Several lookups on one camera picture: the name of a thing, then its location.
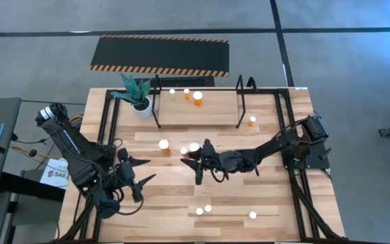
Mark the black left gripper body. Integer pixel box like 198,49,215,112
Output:
115,148,144,203

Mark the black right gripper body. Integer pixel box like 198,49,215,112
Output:
195,138,223,186

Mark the potted snake plant white pot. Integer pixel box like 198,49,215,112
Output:
110,73,154,119

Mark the white printed paper sheet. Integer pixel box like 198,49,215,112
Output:
39,157,70,190

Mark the black side table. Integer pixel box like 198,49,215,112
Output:
0,171,66,203

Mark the black hazard-striped floor mat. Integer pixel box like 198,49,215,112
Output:
89,33,230,78

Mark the wooden shelf black wire frame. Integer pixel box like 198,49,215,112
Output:
151,73,257,129

